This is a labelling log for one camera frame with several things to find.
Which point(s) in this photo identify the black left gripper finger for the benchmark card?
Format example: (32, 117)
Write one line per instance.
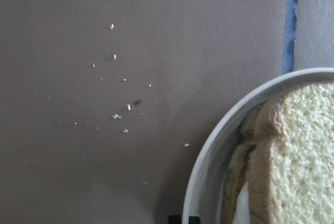
(174, 219)

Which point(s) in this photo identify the white round plate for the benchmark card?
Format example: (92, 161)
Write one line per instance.
(204, 194)

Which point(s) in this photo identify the bread slice top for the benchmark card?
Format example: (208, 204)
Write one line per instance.
(291, 168)

